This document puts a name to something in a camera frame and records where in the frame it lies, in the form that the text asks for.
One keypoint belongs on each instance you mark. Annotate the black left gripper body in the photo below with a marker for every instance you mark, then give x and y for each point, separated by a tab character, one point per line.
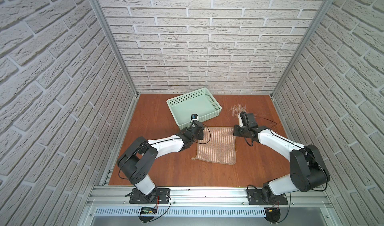
197	127

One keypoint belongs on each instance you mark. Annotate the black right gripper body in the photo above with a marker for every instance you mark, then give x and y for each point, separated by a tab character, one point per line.
238	131

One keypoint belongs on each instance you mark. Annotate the pink striped square dishcloth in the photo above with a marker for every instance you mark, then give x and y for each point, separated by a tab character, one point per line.
218	146

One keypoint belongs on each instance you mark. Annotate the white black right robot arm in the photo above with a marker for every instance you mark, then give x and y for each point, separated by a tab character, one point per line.
307	167

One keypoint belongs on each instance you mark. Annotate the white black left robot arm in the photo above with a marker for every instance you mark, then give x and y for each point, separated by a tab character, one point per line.
136	162

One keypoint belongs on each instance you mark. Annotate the mint green perforated basket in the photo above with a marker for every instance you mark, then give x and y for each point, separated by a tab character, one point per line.
200	102

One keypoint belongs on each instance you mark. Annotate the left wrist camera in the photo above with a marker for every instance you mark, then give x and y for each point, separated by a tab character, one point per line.
194	117

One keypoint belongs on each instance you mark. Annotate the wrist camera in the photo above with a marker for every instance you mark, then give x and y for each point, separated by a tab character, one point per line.
194	117
247	120

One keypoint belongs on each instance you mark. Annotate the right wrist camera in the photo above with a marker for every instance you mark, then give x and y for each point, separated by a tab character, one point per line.
247	120

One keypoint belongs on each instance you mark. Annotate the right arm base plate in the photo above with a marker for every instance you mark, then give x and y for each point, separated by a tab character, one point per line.
263	197

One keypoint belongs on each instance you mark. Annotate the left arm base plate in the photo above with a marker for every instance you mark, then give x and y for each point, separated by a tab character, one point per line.
137	197

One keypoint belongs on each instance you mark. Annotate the right controller board with wires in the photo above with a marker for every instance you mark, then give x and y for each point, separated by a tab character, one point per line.
274	214

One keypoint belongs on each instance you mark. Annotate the controller board with wires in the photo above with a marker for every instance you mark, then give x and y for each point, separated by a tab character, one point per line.
148	214
274	214

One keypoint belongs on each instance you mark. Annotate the left controller board with wires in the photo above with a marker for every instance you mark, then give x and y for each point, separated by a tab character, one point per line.
148	214

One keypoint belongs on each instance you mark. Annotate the aluminium front rail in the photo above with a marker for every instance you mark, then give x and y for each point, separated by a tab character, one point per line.
208	202

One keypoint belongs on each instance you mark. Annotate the aluminium corner post right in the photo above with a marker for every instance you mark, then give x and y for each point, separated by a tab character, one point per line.
321	12

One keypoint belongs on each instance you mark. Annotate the aluminium corner post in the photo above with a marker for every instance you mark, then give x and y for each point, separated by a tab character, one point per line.
97	8
321	12

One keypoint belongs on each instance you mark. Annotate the aluminium corner post left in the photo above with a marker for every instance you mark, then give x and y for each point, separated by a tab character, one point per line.
97	8

